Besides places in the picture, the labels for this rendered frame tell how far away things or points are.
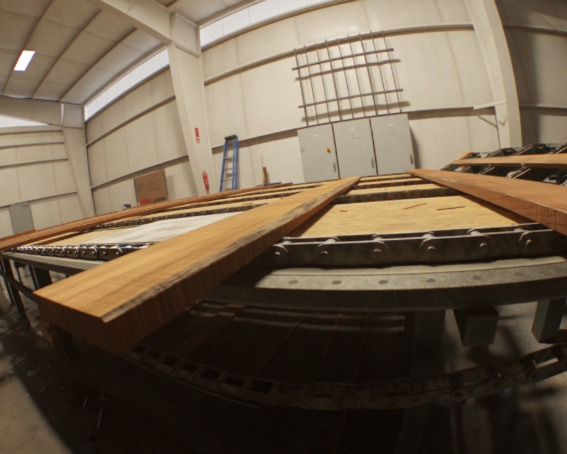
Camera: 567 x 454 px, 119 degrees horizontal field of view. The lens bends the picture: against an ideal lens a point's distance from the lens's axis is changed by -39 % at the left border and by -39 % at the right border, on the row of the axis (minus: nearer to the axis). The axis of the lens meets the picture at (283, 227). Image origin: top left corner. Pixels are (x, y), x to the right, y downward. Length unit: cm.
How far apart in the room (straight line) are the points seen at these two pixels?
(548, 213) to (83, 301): 49
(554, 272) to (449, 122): 636
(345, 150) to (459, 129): 272
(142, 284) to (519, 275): 34
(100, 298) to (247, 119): 739
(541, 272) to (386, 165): 554
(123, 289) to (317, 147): 590
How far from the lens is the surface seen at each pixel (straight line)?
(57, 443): 156
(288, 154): 692
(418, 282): 29
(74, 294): 25
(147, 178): 992
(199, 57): 890
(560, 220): 38
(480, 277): 30
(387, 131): 584
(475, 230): 38
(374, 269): 33
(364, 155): 583
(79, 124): 1456
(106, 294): 22
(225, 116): 791
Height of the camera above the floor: 94
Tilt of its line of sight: 10 degrees down
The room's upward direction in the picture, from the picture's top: 8 degrees counter-clockwise
